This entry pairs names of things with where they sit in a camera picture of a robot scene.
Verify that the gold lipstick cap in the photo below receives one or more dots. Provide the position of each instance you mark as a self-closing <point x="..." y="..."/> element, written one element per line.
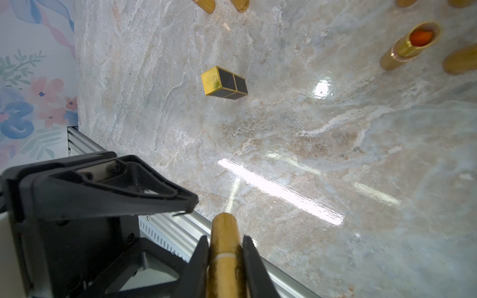
<point x="241" y="5"/>
<point x="461" y="61"/>
<point x="461" y="3"/>

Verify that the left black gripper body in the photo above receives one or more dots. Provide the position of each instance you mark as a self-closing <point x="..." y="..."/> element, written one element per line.
<point x="60" y="259"/>

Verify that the gold lipstick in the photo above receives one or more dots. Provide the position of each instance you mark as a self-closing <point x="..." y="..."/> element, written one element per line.
<point x="411" y="45"/>
<point x="226" y="270"/>
<point x="404" y="3"/>
<point x="206" y="5"/>

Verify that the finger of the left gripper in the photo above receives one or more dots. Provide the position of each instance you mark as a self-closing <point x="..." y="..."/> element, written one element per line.
<point x="99" y="186"/>
<point x="145" y="270"/>

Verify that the small yellow green box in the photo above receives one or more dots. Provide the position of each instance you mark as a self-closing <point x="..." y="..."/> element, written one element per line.
<point x="221" y="83"/>

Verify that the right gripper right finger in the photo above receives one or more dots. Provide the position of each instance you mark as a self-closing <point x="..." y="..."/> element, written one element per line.
<point x="259" y="283"/>

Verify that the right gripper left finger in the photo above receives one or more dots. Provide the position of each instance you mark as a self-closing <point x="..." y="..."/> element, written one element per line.
<point x="192" y="282"/>

